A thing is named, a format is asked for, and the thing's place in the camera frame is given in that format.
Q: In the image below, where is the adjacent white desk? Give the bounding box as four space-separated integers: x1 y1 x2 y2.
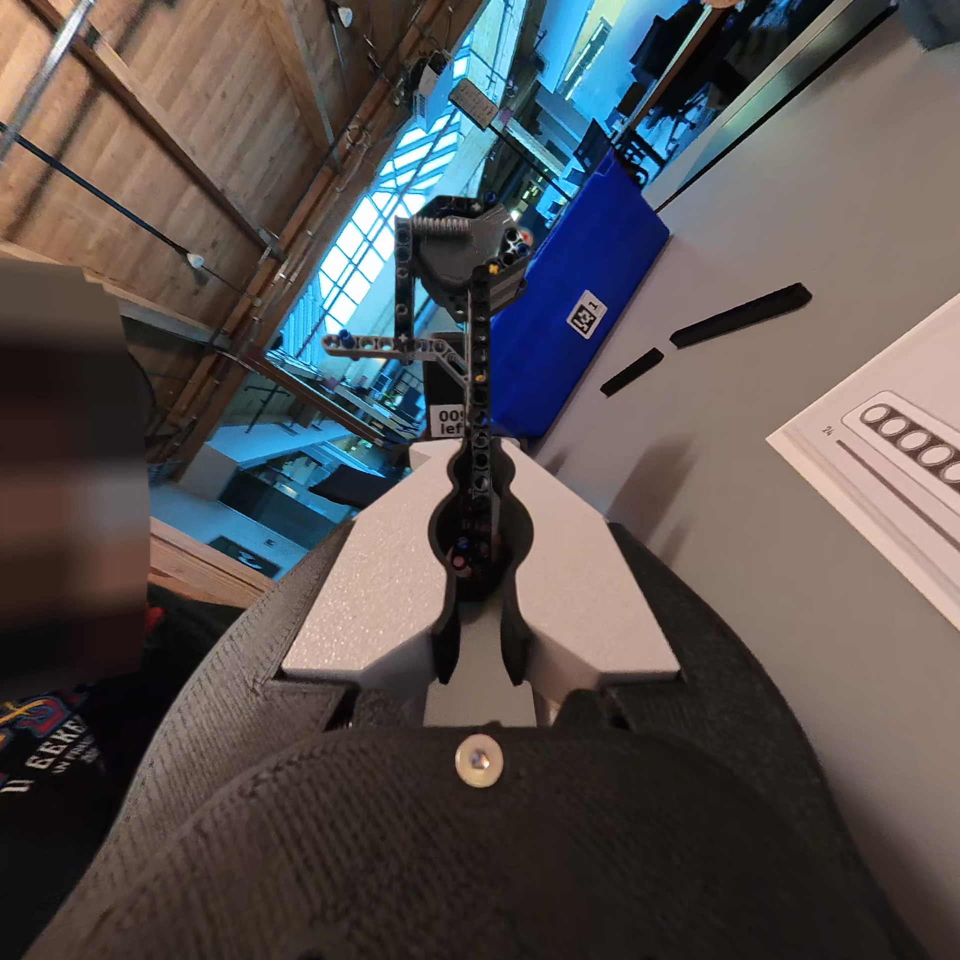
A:
637 0 897 207

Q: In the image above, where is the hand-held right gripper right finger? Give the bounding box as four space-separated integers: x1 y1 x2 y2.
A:
491 441 682 687

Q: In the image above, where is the long black toy beam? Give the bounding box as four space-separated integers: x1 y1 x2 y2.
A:
669 282 813 350

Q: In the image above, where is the blue plastic bin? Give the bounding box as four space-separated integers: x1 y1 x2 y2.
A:
487 153 671 444

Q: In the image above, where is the large paned window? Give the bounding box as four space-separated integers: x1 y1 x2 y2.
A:
281 105 481 361

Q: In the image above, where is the white instruction booklet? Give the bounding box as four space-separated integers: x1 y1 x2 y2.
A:
766 292 960 633

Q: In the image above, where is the black office chair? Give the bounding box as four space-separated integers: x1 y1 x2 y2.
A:
611 123 666 189

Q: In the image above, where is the grey desk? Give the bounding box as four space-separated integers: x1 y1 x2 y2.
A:
517 11 960 960

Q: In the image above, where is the short black toy beam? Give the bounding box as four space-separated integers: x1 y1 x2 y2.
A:
600 347 666 397

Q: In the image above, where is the metal ceiling pipe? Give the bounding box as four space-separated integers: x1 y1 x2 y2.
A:
0 0 100 147

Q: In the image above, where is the wooden parapet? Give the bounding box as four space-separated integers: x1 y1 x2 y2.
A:
148 517 280 610

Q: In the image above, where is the hanging grey sign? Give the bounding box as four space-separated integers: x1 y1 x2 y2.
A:
450 78 501 130

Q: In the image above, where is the black and grey toy assembly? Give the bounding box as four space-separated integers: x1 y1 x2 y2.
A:
322 195 538 601

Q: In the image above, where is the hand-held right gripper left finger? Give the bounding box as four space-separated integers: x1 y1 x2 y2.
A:
281 441 470 687

